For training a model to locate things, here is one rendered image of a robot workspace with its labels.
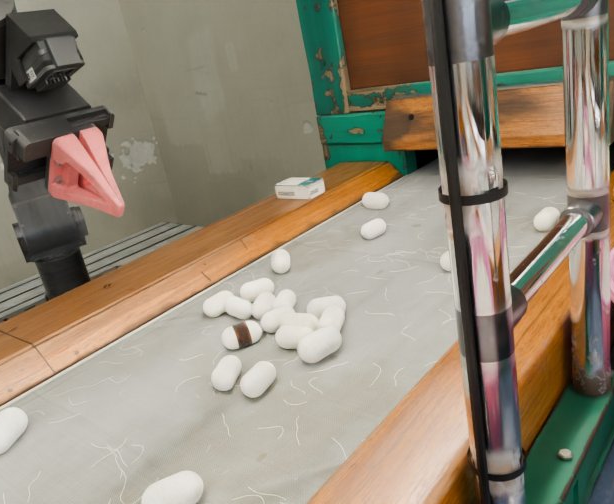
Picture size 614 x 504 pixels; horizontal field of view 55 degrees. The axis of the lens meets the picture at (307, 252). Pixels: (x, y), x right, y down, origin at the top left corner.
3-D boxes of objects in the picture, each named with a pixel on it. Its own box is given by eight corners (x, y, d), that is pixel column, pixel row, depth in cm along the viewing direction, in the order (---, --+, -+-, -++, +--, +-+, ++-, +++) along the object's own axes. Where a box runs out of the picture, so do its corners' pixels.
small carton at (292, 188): (276, 198, 81) (273, 184, 80) (293, 190, 84) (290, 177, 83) (310, 199, 77) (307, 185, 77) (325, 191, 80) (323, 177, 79)
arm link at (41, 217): (80, 235, 78) (-3, 14, 80) (27, 251, 76) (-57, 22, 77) (80, 245, 84) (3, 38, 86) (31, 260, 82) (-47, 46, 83)
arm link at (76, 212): (80, 207, 80) (74, 200, 85) (12, 226, 76) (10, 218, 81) (94, 249, 82) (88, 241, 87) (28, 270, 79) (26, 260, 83)
